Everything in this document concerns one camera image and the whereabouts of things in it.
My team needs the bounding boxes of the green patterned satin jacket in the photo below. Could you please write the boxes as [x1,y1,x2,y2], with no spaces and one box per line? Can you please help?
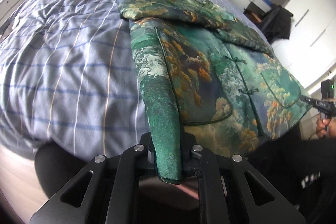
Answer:
[114,0,310,184]

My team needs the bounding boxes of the person's right hand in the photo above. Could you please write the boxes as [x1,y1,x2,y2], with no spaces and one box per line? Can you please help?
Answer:
[316,116,336,138]

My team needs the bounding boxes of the wooden chair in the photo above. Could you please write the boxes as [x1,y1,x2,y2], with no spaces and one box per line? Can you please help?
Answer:
[244,10,262,25]

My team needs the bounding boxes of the blue checked duvet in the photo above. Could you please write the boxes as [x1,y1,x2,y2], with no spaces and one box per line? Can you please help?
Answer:
[1,0,269,160]

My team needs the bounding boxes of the white window cabinet drawers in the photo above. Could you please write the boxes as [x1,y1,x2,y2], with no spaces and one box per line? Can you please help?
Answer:
[0,0,24,24]

